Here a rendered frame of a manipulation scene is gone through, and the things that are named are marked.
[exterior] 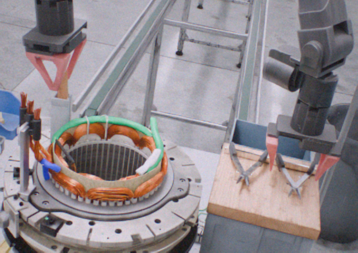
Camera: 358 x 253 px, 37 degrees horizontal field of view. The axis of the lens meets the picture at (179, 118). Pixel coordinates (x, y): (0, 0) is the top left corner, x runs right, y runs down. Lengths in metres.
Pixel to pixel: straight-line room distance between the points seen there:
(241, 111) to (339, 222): 0.91
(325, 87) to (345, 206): 1.64
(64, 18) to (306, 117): 0.42
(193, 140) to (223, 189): 2.14
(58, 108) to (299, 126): 0.41
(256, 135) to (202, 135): 1.97
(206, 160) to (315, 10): 0.77
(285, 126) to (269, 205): 0.14
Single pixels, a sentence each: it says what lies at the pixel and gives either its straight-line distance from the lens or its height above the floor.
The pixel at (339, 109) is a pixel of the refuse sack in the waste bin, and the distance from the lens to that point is 2.60.
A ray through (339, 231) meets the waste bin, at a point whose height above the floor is 0.08.
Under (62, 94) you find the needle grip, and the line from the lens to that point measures 0.91.
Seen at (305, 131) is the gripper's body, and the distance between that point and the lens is 0.93.
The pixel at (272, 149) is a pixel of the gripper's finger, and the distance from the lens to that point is 0.95.
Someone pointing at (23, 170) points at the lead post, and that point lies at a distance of 0.80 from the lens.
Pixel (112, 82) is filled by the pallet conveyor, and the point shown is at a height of 0.76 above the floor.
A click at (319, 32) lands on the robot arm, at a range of 0.86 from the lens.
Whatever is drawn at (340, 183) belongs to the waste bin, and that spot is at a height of 0.33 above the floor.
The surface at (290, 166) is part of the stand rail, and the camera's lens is 1.05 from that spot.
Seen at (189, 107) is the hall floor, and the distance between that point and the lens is 3.41.
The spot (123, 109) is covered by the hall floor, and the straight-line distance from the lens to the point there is 3.27.
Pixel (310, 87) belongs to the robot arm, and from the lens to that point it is 0.90.
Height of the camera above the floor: 1.63
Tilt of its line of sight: 30 degrees down
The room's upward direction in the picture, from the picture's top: 10 degrees clockwise
